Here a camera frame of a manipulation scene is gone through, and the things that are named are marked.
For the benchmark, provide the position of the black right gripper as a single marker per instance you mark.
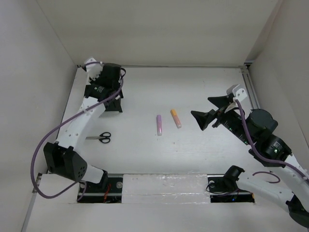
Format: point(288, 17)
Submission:
point(203, 118)

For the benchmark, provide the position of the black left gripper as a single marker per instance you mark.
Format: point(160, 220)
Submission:
point(97, 79)

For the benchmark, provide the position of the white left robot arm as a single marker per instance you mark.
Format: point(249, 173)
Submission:
point(64, 157)

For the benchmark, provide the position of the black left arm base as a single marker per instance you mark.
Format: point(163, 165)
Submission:
point(111, 193)

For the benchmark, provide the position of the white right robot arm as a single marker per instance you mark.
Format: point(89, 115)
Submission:
point(256, 130)

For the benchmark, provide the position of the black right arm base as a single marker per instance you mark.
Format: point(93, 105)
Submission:
point(223, 188)

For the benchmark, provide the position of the black mesh organizer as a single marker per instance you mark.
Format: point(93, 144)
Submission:
point(114, 104)

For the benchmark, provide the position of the orange highlighter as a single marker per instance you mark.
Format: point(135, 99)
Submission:
point(176, 118)

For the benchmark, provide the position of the purple highlighter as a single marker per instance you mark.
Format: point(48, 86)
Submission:
point(159, 125)

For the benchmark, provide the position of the black scissors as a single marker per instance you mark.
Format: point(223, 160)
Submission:
point(104, 138)

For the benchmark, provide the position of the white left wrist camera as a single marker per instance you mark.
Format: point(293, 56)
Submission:
point(93, 68)

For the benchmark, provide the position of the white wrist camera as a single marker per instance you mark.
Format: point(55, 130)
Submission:
point(237, 92)
point(93, 68)

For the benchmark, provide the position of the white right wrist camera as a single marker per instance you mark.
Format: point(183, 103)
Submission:
point(237, 92)

